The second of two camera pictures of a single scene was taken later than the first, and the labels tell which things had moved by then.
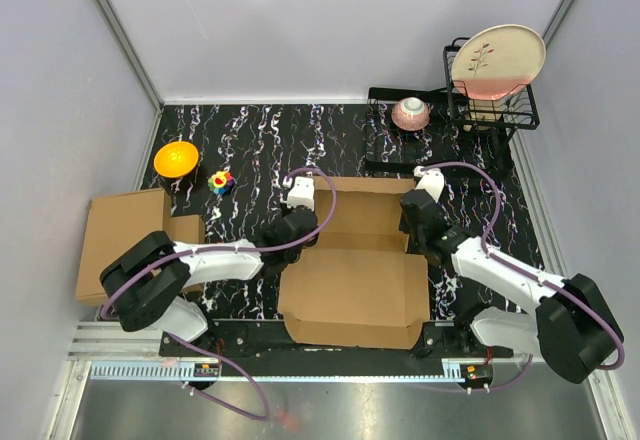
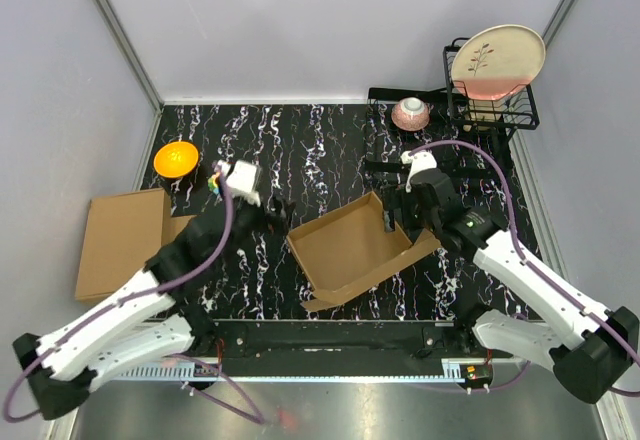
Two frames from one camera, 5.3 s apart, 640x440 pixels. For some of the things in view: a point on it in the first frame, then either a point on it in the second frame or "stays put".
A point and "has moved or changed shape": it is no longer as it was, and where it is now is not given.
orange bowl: x=174 y=159 stays put
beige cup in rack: x=483 y=115 stays put
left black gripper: x=288 y=212 -> x=271 y=221
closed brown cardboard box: x=115 y=223 stays put
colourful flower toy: x=221 y=182 stays put
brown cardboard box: x=356 y=284 has moved or changed shape
